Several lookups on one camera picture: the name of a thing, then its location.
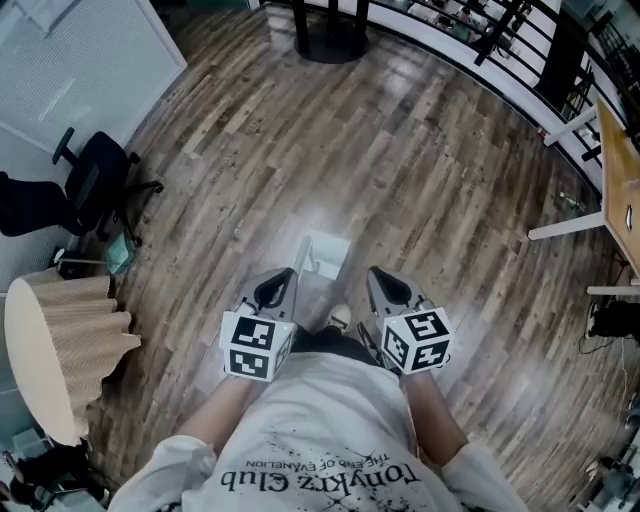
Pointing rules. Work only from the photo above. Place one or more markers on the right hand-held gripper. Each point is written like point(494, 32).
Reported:
point(417, 342)

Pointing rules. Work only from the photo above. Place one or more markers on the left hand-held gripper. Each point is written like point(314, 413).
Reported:
point(255, 345)

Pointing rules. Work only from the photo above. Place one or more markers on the person's right forearm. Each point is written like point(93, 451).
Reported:
point(430, 415)

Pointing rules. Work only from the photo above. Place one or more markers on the person's left forearm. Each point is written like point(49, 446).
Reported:
point(220, 410)

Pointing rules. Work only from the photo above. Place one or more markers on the white canvas sneaker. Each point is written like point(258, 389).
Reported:
point(341, 316)

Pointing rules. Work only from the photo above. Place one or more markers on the black trousers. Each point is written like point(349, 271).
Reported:
point(330, 342)

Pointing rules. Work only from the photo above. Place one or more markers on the white printed t-shirt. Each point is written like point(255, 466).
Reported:
point(325, 415)

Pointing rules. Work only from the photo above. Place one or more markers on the green translucent container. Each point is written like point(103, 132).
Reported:
point(120, 255)

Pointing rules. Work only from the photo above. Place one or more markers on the round table with beige cloth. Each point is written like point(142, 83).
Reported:
point(85, 330)

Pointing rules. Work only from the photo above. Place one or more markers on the white thin rod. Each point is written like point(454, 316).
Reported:
point(82, 260)

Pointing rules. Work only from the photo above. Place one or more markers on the small shiny floor object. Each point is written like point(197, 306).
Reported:
point(572, 201)

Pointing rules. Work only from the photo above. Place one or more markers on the black office chair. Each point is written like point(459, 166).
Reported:
point(95, 170)

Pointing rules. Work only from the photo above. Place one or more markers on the round white table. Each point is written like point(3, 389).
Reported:
point(35, 350)

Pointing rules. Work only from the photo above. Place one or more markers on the smartphone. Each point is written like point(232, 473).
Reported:
point(629, 216)

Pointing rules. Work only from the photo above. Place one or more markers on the black round table base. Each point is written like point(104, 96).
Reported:
point(330, 45)

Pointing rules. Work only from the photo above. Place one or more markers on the wooden desk white legs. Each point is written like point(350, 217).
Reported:
point(620, 170)

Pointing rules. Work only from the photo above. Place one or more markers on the white cluttered workbench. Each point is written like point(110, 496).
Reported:
point(617, 475)

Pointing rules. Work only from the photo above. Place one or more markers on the black metal railing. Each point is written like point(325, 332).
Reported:
point(555, 55)

